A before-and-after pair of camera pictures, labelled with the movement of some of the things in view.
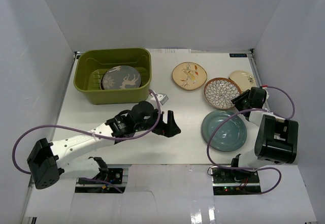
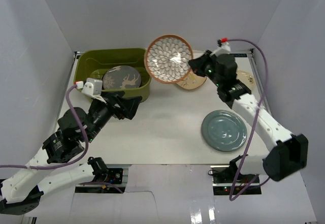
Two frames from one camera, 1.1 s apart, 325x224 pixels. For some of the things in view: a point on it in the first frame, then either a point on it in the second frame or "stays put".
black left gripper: x=161 y=122 → x=118 y=104
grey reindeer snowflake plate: x=120 y=77 stays put
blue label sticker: x=238 y=55 stays put
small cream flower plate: x=245 y=79 stays put
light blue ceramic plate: x=230 y=135 stays put
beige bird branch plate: x=189 y=75 stays put
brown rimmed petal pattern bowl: x=219 y=92 → x=167 y=58
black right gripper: x=237 y=100 → x=198 y=64
